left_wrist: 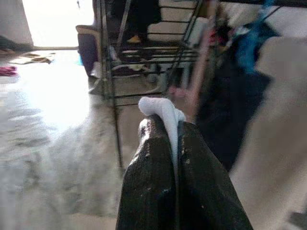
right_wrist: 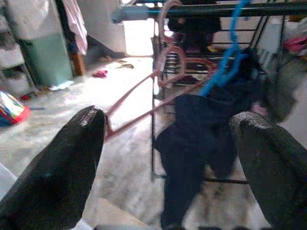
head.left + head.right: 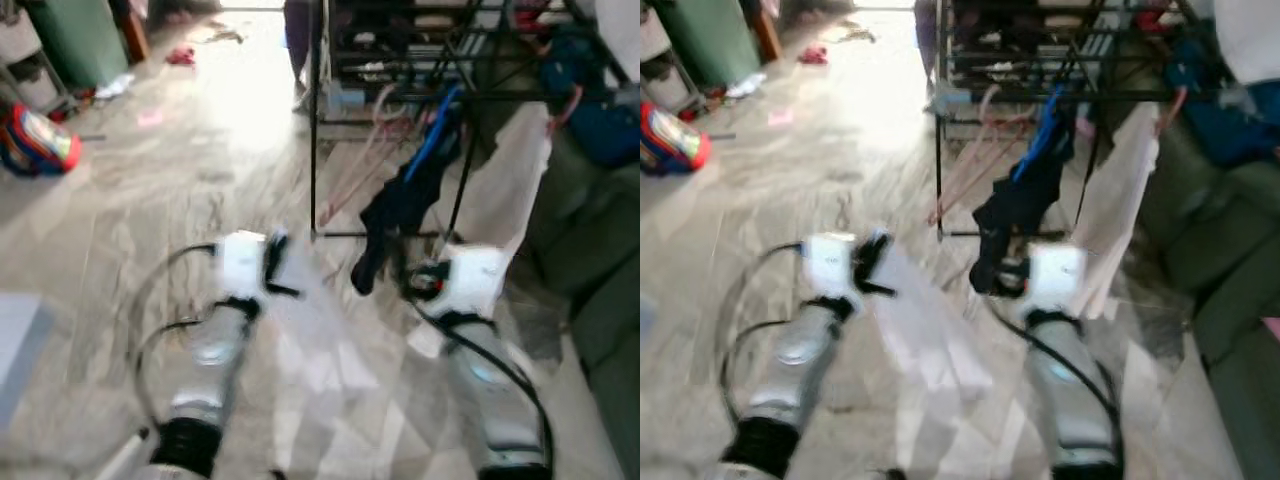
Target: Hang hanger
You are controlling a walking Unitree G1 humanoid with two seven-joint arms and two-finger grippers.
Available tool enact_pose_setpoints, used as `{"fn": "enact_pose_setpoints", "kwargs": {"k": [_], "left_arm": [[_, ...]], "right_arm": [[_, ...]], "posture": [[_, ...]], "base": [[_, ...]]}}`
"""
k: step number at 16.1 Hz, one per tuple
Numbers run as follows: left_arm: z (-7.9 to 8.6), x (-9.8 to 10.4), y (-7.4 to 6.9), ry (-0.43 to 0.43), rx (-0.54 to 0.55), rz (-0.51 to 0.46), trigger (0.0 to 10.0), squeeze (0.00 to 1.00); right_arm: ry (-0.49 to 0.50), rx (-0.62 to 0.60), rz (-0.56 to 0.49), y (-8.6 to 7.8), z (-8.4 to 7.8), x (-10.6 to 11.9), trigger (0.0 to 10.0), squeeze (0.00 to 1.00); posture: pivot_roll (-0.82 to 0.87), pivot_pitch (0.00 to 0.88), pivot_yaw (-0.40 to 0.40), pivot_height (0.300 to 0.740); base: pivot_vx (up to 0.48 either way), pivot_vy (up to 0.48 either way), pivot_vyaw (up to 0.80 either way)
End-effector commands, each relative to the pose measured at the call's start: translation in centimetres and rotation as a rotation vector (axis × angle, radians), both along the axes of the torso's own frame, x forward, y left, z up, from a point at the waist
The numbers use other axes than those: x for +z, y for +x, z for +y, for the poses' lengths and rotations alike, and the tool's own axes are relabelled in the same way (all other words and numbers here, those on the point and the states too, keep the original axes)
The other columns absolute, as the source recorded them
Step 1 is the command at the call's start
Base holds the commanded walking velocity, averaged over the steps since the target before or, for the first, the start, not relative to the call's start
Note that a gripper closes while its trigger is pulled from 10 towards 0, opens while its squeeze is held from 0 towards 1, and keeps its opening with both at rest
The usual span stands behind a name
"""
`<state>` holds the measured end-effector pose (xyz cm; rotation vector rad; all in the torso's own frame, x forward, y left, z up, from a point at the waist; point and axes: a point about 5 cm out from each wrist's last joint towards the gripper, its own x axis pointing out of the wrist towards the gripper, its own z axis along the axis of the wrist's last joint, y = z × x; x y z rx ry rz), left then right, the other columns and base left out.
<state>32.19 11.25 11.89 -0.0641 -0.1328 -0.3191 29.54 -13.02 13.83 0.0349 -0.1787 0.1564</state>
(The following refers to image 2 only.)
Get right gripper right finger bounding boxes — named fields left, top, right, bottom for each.
left=229, top=111, right=307, bottom=230

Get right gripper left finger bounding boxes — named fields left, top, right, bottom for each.
left=0, top=105, right=108, bottom=230

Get pink plastic hanger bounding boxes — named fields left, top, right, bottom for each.
left=104, top=0, right=220, bottom=141

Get blue plastic hanger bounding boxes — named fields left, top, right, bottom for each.
left=200, top=0, right=251, bottom=96

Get dark navy garment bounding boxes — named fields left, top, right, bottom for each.
left=154, top=46, right=298, bottom=230

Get white paper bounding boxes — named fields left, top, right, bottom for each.
left=48, top=80, right=75, bottom=92

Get red cloth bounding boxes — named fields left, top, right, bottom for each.
left=92, top=69, right=108, bottom=79

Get green bin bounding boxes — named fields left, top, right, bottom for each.
left=18, top=32, right=74, bottom=87

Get white storage drawers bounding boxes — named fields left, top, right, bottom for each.
left=0, top=14, right=36, bottom=96

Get pink hanging garment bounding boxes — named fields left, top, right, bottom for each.
left=61, top=0, right=89, bottom=56

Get white plastic bag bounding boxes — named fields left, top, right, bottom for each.
left=6, top=0, right=62, bottom=41

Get black metal clothes rack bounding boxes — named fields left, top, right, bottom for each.
left=118, top=0, right=307, bottom=185

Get brown wooden post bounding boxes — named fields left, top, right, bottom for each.
left=71, top=51, right=86, bottom=77

